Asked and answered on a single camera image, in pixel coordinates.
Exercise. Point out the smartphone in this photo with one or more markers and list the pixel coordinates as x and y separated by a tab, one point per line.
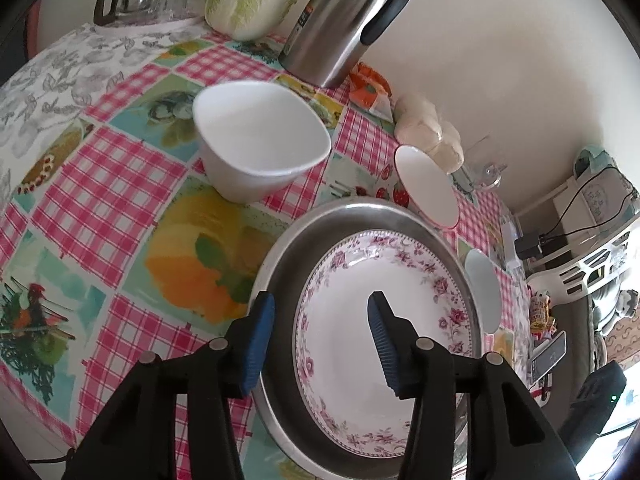
549	355

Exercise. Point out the yellow snack packet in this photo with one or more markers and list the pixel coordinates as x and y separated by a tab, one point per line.
540	312

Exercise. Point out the strawberry print bowl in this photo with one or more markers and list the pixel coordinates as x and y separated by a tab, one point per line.
425	180

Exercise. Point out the white chair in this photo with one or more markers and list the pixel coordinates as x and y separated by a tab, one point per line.
575	275

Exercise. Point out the pale floral cushion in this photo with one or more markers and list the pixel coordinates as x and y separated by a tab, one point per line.
600	195

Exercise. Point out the small white bowl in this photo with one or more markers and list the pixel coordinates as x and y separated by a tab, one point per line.
482	285

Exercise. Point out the patterned floor mat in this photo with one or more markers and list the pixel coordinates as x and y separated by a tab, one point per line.
625	340

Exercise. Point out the clear glass mug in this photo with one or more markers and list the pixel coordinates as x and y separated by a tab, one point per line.
487	175

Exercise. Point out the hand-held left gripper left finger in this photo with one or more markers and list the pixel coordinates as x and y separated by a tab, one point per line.
257	345

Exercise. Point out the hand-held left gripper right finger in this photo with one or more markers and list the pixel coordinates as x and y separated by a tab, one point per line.
385	350

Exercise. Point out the black charger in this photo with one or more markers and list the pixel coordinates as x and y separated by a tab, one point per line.
530	246

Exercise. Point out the orange snack packet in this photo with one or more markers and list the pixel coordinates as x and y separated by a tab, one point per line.
367	90

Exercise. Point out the pink checkered tablecloth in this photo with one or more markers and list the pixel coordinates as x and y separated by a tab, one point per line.
125	170

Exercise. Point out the bag of white steamed buns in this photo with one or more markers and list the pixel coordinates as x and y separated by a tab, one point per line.
420	120

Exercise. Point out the white square bowl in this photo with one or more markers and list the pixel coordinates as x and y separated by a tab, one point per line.
250	130

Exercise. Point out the stainless steel thermos jug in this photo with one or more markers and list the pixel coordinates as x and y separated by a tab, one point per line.
335	25

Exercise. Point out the round floral plate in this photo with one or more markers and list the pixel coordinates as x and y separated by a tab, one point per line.
340	320

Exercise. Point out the grey floral tablecloth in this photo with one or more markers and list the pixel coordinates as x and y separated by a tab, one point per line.
50	85

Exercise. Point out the white power strip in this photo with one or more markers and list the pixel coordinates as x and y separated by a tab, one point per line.
510	245

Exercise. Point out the stainless steel basin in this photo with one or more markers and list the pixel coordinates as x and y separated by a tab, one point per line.
295	255

